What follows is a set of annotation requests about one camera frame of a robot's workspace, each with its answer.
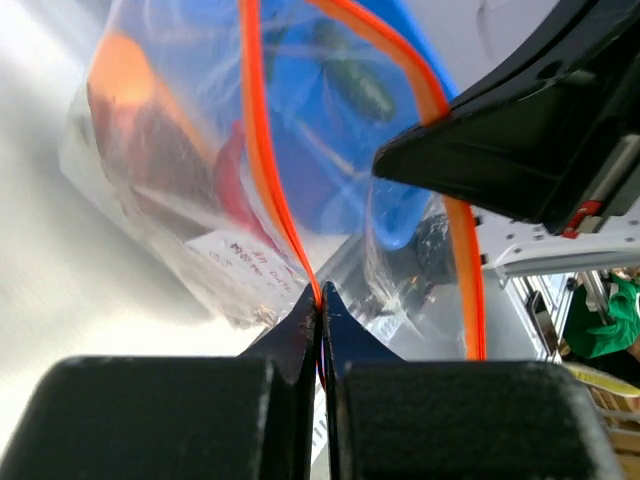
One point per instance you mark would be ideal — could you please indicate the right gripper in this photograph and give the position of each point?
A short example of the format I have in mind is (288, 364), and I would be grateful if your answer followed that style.
(550, 136)

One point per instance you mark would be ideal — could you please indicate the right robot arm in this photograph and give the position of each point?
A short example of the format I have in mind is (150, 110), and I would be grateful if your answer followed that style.
(518, 247)

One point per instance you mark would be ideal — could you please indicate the blue plastic tray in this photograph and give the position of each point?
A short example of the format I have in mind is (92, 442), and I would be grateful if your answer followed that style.
(323, 149)

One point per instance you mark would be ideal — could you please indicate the green cucumber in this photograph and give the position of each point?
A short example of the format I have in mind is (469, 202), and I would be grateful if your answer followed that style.
(356, 81)

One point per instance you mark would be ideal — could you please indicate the clear zip top bag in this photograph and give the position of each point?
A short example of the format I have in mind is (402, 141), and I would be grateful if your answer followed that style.
(425, 300)

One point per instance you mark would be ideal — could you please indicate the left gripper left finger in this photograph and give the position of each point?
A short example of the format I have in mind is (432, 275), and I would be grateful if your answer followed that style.
(131, 417)

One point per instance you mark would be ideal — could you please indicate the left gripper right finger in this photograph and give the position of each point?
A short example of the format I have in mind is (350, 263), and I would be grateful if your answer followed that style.
(389, 418)

